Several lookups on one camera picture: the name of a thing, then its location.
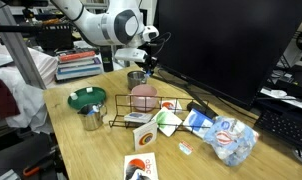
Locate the black wire rack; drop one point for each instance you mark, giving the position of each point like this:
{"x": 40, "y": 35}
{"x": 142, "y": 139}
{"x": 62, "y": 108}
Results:
{"x": 187, "y": 104}

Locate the rainbow card book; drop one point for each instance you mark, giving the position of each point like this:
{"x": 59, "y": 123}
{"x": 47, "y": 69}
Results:
{"x": 145, "y": 134}

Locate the steel pitcher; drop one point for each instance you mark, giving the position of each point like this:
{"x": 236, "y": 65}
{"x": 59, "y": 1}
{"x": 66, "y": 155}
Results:
{"x": 92, "y": 122}

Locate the blue white packet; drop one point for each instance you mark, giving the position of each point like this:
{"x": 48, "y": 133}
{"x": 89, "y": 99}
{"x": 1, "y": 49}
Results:
{"x": 197, "y": 123}

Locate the plastic bag of masks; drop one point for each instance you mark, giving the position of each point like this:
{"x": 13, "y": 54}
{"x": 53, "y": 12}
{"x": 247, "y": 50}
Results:
{"x": 231, "y": 139}

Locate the pink mug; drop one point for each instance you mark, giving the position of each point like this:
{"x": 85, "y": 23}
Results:
{"x": 143, "y": 97}

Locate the small blue card box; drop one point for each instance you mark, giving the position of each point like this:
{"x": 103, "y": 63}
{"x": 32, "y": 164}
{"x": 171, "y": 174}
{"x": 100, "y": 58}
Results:
{"x": 138, "y": 117}

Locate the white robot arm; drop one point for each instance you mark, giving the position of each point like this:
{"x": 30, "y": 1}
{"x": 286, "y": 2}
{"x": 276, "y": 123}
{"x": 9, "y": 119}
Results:
{"x": 121, "y": 24}

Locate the green white card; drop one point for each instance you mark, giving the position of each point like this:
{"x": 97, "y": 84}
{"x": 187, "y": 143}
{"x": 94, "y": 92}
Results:
{"x": 167, "y": 121}

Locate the small steel cup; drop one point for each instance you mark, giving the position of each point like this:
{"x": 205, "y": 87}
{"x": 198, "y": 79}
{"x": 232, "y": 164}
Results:
{"x": 135, "y": 78}

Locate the white marshmallow near fork handle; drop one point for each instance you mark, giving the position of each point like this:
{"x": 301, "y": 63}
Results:
{"x": 74, "y": 96}

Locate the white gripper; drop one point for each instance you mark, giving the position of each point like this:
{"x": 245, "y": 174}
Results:
{"x": 131, "y": 54}

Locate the black keyboard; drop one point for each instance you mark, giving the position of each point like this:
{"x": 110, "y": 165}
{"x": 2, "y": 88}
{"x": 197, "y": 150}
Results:
{"x": 283, "y": 127}

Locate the green plate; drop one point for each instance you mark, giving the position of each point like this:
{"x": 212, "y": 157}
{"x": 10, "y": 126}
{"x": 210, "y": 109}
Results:
{"x": 97, "y": 96}

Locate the abc picture book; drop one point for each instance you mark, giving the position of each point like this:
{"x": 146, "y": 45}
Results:
{"x": 140, "y": 167}

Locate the white marshmallow near fork tines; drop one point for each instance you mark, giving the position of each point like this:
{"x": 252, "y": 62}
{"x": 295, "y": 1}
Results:
{"x": 89, "y": 90}

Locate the small red white sticker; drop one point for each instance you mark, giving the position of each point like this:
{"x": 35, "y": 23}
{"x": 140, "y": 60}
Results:
{"x": 185, "y": 147}

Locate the stack of books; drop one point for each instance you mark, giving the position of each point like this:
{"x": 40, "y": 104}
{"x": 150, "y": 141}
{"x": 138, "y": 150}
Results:
{"x": 79, "y": 64}

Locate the orange circle card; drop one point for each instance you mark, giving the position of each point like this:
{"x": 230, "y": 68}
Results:
{"x": 172, "y": 105}

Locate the black computer monitor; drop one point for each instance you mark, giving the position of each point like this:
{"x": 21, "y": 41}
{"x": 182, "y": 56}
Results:
{"x": 227, "y": 47}

